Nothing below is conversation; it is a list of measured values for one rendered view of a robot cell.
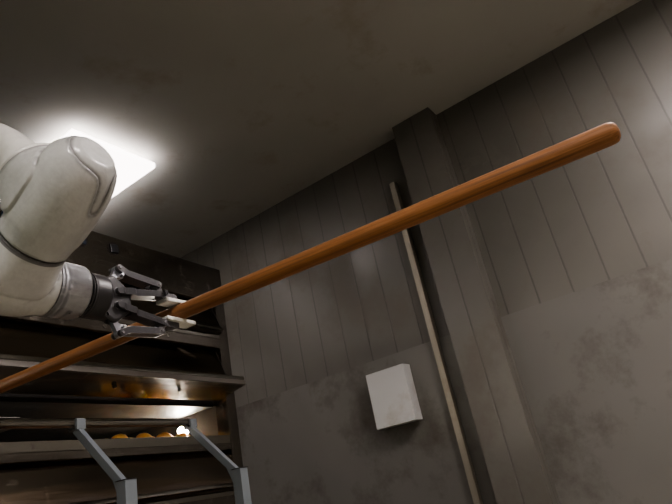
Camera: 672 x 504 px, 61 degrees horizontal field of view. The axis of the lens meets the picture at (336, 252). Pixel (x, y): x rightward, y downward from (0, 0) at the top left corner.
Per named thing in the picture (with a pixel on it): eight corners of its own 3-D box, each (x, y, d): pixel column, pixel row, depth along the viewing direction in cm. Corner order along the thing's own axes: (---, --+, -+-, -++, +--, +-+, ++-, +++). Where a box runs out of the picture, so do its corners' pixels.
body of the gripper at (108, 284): (65, 277, 95) (113, 287, 103) (65, 325, 92) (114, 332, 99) (93, 261, 92) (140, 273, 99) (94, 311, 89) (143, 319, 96)
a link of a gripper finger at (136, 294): (103, 301, 98) (102, 293, 98) (154, 302, 107) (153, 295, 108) (118, 294, 96) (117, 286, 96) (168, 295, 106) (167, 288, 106)
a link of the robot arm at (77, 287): (28, 324, 88) (63, 329, 92) (63, 305, 84) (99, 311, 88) (29, 270, 91) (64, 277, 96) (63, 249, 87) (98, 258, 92)
